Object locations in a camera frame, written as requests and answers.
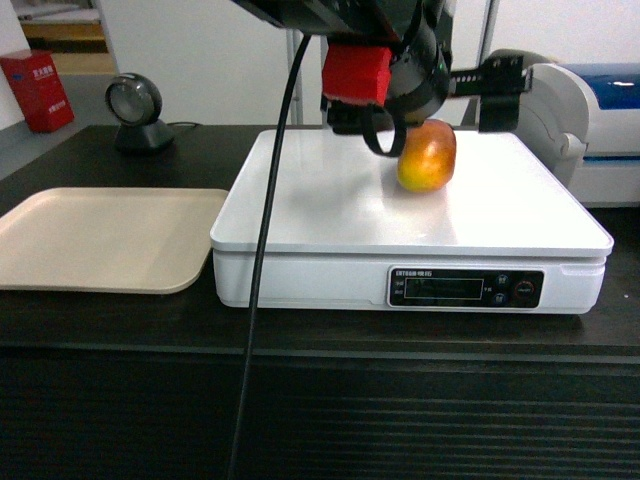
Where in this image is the red wrist camera mount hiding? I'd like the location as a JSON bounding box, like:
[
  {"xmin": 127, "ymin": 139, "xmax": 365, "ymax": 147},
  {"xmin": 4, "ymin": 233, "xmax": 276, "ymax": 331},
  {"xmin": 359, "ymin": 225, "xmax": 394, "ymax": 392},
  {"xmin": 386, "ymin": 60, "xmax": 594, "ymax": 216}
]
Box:
[{"xmin": 322, "ymin": 43, "xmax": 392, "ymax": 107}]

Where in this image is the black barcode scanner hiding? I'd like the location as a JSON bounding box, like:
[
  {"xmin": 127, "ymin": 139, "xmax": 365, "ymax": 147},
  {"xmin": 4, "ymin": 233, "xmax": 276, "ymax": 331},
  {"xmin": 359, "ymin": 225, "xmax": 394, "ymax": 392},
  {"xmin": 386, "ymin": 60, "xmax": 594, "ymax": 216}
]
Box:
[{"xmin": 104, "ymin": 73, "xmax": 174, "ymax": 155}]

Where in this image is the white receipt printer kiosk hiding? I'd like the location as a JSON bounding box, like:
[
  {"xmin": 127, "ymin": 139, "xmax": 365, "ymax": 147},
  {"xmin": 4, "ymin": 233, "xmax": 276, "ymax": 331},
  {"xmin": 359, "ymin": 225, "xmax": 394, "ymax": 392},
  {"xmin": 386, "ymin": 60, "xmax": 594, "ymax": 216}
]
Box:
[{"xmin": 289, "ymin": 1, "xmax": 491, "ymax": 126}]

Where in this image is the beige plastic tray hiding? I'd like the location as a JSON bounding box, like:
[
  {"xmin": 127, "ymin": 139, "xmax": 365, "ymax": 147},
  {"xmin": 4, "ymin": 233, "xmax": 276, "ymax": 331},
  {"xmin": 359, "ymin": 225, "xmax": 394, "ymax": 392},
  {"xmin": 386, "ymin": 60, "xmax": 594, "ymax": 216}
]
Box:
[{"xmin": 1, "ymin": 187, "xmax": 227, "ymax": 295}]

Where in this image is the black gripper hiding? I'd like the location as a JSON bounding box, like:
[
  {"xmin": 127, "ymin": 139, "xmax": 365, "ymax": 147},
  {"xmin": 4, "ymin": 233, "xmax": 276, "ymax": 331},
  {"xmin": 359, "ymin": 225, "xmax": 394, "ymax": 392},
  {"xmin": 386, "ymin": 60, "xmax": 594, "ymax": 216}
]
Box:
[{"xmin": 384, "ymin": 24, "xmax": 532, "ymax": 133}]

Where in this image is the white digital checkout scale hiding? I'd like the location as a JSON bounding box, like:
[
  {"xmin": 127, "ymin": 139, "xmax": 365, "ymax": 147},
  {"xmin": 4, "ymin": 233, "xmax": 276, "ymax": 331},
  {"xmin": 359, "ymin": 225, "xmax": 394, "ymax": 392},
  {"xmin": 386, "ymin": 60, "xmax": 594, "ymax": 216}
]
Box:
[{"xmin": 209, "ymin": 128, "xmax": 615, "ymax": 315}]

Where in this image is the white blue label printer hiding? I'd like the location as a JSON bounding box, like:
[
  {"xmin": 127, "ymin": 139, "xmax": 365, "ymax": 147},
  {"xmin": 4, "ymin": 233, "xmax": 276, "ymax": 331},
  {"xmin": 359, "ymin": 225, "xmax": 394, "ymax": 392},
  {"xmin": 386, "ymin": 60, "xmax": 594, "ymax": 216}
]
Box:
[{"xmin": 516, "ymin": 63, "xmax": 639, "ymax": 208}]

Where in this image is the red fire extinguisher box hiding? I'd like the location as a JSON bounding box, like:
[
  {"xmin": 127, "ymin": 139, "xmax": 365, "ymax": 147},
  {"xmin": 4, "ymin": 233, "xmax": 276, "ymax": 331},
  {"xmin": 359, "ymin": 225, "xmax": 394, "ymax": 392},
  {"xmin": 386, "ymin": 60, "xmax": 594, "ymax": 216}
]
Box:
[{"xmin": 1, "ymin": 50, "xmax": 75, "ymax": 133}]

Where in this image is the black cable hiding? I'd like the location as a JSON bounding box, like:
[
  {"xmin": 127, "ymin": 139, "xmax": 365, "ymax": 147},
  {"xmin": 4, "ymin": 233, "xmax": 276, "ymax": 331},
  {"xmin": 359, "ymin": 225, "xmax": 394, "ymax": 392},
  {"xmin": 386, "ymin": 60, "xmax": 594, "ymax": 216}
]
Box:
[{"xmin": 227, "ymin": 32, "xmax": 314, "ymax": 480}]

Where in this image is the dark red yellow mango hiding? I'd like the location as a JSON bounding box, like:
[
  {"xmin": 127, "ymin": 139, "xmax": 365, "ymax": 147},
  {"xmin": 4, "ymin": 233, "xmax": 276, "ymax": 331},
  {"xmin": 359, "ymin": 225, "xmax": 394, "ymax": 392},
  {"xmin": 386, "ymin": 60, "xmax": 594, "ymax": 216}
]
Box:
[{"xmin": 396, "ymin": 119, "xmax": 457, "ymax": 193}]

